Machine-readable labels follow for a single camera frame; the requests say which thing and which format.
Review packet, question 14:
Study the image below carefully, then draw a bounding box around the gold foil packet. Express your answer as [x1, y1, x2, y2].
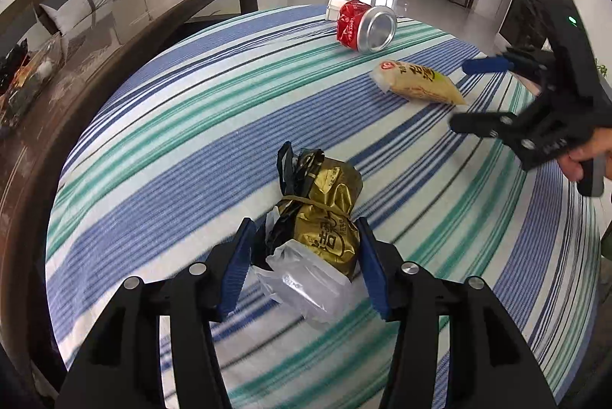
[275, 156, 364, 283]

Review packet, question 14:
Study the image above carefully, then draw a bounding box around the glass snack tray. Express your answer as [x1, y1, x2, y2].
[0, 31, 65, 128]

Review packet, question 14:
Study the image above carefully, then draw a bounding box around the red drink can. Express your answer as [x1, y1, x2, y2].
[336, 0, 399, 54]

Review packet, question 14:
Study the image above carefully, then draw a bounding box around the person's right hand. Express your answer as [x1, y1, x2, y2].
[558, 127, 612, 183]

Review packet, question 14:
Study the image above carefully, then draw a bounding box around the black television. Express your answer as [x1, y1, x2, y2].
[497, 0, 550, 51]

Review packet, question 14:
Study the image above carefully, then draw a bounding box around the dark wooden coffee table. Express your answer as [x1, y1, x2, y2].
[0, 0, 265, 391]

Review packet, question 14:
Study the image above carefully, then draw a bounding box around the blue green striped tablecloth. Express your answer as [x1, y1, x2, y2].
[45, 4, 602, 409]

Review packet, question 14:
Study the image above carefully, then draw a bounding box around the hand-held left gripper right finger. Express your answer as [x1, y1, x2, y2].
[355, 217, 558, 409]

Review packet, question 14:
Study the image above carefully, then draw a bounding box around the grey and white pillow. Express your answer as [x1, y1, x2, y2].
[38, 0, 114, 34]

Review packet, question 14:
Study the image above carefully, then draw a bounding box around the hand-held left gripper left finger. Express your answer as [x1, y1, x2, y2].
[55, 218, 259, 409]

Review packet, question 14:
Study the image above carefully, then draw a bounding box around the yellow sauce packet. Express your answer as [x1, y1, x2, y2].
[369, 59, 468, 106]

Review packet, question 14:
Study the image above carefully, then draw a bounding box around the clear plastic bag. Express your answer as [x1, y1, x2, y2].
[253, 239, 357, 331]

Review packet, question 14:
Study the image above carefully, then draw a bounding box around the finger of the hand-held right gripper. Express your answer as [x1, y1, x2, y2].
[449, 112, 531, 142]
[462, 46, 555, 85]

